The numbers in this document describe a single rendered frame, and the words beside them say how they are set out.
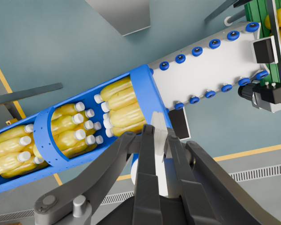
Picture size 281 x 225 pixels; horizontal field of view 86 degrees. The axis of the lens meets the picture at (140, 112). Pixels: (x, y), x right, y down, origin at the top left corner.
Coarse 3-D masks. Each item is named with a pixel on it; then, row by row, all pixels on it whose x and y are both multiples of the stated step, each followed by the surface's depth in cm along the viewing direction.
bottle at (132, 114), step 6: (120, 108) 54; (126, 108) 52; (132, 108) 51; (138, 108) 51; (114, 114) 53; (120, 114) 52; (126, 114) 51; (132, 114) 51; (138, 114) 51; (108, 120) 54; (114, 120) 53; (120, 120) 52; (126, 120) 52; (132, 120) 52; (138, 120) 52; (114, 126) 55; (120, 126) 53; (126, 126) 54
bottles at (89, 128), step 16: (128, 80) 59; (96, 96) 63; (64, 112) 64; (80, 112) 71; (112, 112) 62; (16, 128) 70; (32, 128) 72; (80, 128) 66; (96, 128) 73; (32, 144) 72; (96, 144) 71
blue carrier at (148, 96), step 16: (144, 64) 53; (112, 80) 55; (144, 80) 47; (80, 96) 65; (144, 96) 46; (160, 96) 60; (48, 112) 57; (96, 112) 77; (144, 112) 46; (48, 128) 54; (48, 144) 53; (48, 160) 55; (64, 160) 56; (80, 160) 57; (0, 176) 74; (16, 176) 80; (32, 176) 61
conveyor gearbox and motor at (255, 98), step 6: (246, 84) 104; (252, 84) 98; (240, 90) 105; (246, 90) 100; (240, 96) 109; (246, 96) 100; (252, 96) 91; (258, 96) 87; (252, 102) 100; (258, 102) 89; (264, 102) 83; (258, 108) 96; (264, 108) 85; (270, 108) 80; (276, 108) 79
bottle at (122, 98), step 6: (126, 90) 55; (132, 90) 54; (114, 96) 56; (120, 96) 55; (126, 96) 54; (132, 96) 54; (108, 102) 57; (114, 102) 55; (120, 102) 55; (126, 102) 55; (132, 102) 55; (108, 108) 58; (114, 108) 56
